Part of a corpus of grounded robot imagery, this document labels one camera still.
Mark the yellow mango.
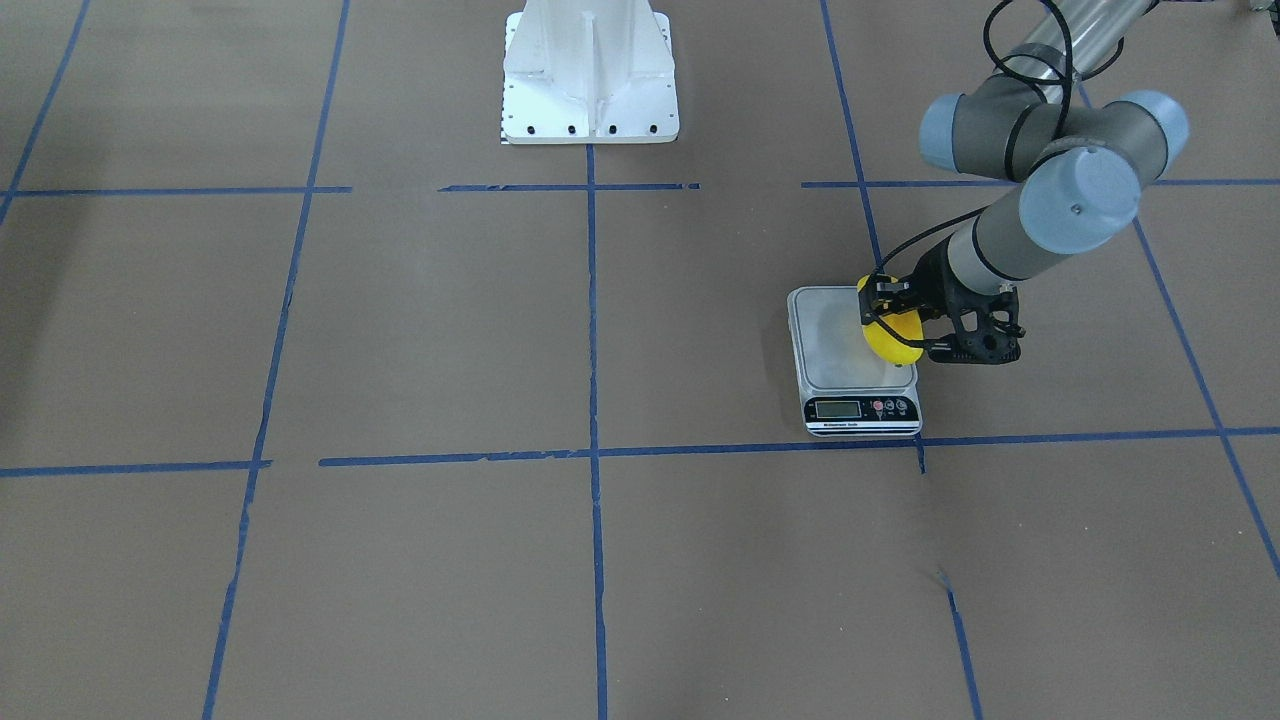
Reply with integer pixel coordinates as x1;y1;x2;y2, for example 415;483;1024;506
856;274;925;366

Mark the silver digital kitchen scale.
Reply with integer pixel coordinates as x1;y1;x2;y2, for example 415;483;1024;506
787;286;923;438

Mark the brown paper table cover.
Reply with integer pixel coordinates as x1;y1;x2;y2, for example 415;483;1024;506
3;1;1277;719

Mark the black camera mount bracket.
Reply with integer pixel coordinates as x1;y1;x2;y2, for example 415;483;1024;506
919;284;1025;365

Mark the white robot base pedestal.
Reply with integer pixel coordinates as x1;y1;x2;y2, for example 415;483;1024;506
500;1;681;145

